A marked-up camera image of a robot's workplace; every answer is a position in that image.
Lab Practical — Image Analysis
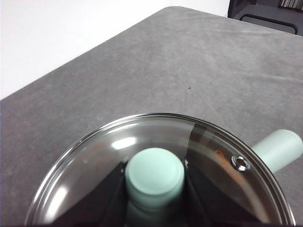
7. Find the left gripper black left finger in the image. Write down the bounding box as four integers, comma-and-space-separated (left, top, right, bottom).
53, 165, 128, 227

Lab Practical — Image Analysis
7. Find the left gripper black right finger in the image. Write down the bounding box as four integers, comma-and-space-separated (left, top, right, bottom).
183, 160, 270, 227

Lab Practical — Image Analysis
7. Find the glass lid with green knob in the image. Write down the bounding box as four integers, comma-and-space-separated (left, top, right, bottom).
25, 113, 296, 227

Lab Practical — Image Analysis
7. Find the green pot with side handle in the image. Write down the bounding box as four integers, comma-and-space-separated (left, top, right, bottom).
250, 129, 303, 175

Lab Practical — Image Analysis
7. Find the black box with handle slot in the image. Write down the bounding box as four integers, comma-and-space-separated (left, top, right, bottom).
227, 0, 303, 36

